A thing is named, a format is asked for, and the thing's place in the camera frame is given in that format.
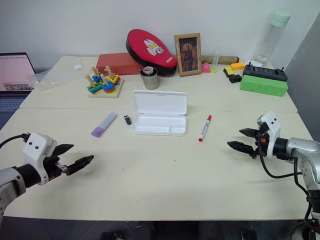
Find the open laptop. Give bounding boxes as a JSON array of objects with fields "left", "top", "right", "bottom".
[{"left": 0, "top": 52, "right": 37, "bottom": 111}]

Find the clear plastic bag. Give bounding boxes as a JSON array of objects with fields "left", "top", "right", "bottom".
[{"left": 26, "top": 58, "right": 87, "bottom": 91}]

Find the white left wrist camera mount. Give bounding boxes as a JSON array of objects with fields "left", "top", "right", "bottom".
[{"left": 22, "top": 132, "right": 58, "bottom": 186}]

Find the green rectangular box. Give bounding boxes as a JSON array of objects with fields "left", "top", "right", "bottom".
[{"left": 239, "top": 74, "right": 289, "bottom": 97}]

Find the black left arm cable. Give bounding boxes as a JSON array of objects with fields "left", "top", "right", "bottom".
[{"left": 0, "top": 133, "right": 29, "bottom": 149}]

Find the red rectangular box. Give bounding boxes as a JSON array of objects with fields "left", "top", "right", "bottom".
[{"left": 95, "top": 52, "right": 144, "bottom": 76}]

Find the brown wooden log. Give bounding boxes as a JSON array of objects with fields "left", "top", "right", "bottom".
[{"left": 199, "top": 54, "right": 240, "bottom": 65}]

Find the steel cup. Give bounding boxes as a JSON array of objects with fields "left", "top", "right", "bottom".
[{"left": 138, "top": 66, "right": 161, "bottom": 90}]

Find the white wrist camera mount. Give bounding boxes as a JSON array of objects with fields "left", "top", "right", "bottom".
[
  {"left": 256, "top": 110, "right": 282, "bottom": 159},
  {"left": 22, "top": 132, "right": 58, "bottom": 186}
]

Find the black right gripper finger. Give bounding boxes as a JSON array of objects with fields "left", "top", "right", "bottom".
[
  {"left": 226, "top": 140, "right": 258, "bottom": 157},
  {"left": 238, "top": 127, "right": 261, "bottom": 139}
]

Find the wooden shape stacking toy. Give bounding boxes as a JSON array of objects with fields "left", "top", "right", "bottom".
[{"left": 84, "top": 65, "right": 125, "bottom": 99}]

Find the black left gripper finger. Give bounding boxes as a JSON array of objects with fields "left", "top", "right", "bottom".
[
  {"left": 53, "top": 143, "right": 75, "bottom": 157},
  {"left": 65, "top": 154, "right": 95, "bottom": 176}
]

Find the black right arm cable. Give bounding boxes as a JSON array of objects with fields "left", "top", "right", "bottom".
[{"left": 259, "top": 147, "right": 312, "bottom": 240}]

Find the crumpled white paper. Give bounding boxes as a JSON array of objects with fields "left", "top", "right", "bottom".
[{"left": 244, "top": 59, "right": 264, "bottom": 68}]

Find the wooden picture frame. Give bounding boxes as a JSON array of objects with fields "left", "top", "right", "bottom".
[{"left": 173, "top": 32, "right": 203, "bottom": 77}]

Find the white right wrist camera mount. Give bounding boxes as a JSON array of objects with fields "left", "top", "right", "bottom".
[{"left": 256, "top": 110, "right": 282, "bottom": 159}]

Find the red oval punch pad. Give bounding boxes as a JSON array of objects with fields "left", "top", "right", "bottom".
[{"left": 125, "top": 28, "right": 179, "bottom": 77}]

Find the white open pencil case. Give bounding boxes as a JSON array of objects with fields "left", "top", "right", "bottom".
[{"left": 131, "top": 89, "right": 189, "bottom": 137}]

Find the black slotted organizer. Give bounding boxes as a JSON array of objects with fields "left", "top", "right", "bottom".
[{"left": 242, "top": 63, "right": 289, "bottom": 82}]

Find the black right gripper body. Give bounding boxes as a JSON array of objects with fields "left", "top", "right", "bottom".
[{"left": 251, "top": 122, "right": 272, "bottom": 160}]

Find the red whiteboard marker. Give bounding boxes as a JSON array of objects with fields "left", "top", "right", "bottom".
[{"left": 198, "top": 114, "right": 213, "bottom": 143}]

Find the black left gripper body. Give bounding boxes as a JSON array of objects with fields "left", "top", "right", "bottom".
[{"left": 42, "top": 146, "right": 70, "bottom": 182}]

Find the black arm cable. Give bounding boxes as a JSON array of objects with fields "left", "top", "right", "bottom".
[
  {"left": 0, "top": 133, "right": 29, "bottom": 149},
  {"left": 259, "top": 147, "right": 312, "bottom": 240}
]

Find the clear bottle with green lid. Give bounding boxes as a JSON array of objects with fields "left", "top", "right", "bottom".
[{"left": 253, "top": 9, "right": 292, "bottom": 68}]

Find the purple highlighter pen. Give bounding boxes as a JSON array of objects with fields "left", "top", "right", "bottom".
[{"left": 90, "top": 112, "right": 119, "bottom": 138}]

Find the grey partition panel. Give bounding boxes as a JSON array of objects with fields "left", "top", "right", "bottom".
[{"left": 284, "top": 14, "right": 320, "bottom": 149}]

